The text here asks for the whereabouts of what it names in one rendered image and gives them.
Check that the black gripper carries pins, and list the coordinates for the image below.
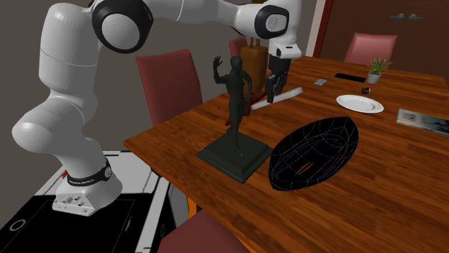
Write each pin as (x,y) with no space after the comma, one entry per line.
(279,66)

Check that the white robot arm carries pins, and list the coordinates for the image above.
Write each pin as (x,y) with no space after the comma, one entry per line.
(66,87)

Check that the dark human figure statue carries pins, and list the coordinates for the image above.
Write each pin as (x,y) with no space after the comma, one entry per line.
(235,87)

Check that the small grey box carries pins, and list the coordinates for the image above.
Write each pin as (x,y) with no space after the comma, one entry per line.
(320,82)

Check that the red upholstered chair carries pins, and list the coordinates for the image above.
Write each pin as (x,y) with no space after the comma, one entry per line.
(168,87)
(200,234)
(368,47)
(238,46)

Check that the black flat phone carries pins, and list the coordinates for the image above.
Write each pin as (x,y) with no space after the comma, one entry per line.
(350,77)

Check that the black bowl with grid lines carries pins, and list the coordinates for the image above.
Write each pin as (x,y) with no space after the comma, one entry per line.
(315,157)

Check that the white plate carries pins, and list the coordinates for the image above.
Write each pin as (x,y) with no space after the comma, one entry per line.
(359,103)

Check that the small black cylinder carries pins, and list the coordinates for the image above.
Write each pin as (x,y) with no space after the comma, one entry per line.
(366,91)

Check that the green plant in white pot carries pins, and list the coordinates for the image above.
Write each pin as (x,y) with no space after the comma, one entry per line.
(374,76)

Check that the grey book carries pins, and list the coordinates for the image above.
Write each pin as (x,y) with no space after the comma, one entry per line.
(421,122)

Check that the wooden dining table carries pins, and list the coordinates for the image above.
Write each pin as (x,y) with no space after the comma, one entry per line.
(368,210)

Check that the black and white robot stand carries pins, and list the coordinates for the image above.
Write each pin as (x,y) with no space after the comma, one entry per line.
(80,231)

